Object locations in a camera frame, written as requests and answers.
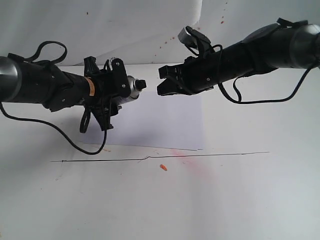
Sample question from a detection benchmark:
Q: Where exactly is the silver spray can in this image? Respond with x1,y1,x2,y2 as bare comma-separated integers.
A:
116,75,147,105

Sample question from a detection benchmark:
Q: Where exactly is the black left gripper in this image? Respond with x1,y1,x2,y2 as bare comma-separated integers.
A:
83,56,131,131

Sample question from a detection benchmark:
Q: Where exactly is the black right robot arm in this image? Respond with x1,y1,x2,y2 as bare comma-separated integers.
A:
157,18,320,96

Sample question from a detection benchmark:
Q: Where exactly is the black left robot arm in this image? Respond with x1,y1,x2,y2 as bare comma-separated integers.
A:
0,54,132,133

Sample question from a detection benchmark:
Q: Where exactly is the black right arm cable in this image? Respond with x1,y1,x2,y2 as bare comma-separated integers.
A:
199,43,320,105

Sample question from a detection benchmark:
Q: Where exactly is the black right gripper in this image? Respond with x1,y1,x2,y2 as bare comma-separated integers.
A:
157,56,215,96

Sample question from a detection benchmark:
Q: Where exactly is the white backdrop paper sheet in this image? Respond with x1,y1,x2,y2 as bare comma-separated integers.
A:
0,0,320,66

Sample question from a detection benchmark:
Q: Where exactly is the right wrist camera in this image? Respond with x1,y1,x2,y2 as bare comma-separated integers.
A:
177,26,211,56

